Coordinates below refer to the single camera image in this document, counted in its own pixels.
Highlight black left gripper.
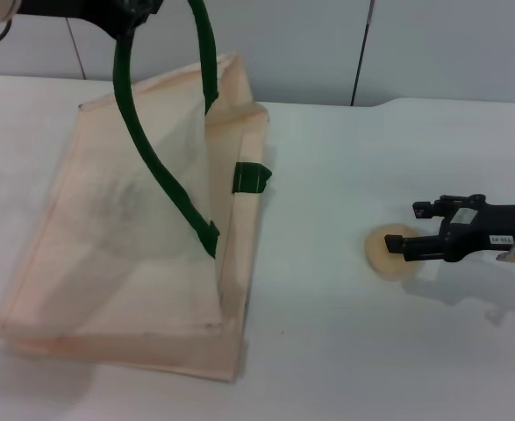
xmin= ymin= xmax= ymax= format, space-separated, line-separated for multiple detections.
xmin=14 ymin=0 xmax=165 ymax=43

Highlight round egg yolk pastry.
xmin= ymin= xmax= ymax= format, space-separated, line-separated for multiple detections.
xmin=364 ymin=223 xmax=427 ymax=282

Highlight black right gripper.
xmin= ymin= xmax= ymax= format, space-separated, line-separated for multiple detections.
xmin=383 ymin=193 xmax=515 ymax=265

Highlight cream fabric handbag green handles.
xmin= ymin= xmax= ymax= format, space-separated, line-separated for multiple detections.
xmin=0 ymin=0 xmax=274 ymax=385

